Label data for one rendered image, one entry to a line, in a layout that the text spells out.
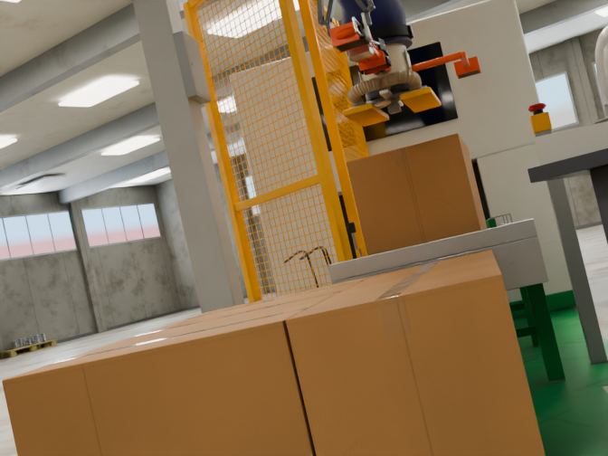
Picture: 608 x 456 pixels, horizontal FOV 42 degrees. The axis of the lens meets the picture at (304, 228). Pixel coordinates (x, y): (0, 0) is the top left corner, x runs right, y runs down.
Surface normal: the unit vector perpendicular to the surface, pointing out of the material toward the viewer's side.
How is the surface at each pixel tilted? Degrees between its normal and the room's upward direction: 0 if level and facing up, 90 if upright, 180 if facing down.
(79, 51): 90
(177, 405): 90
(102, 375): 90
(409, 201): 90
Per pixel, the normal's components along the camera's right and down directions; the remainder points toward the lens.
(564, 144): -0.57, 0.10
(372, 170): -0.26, 0.02
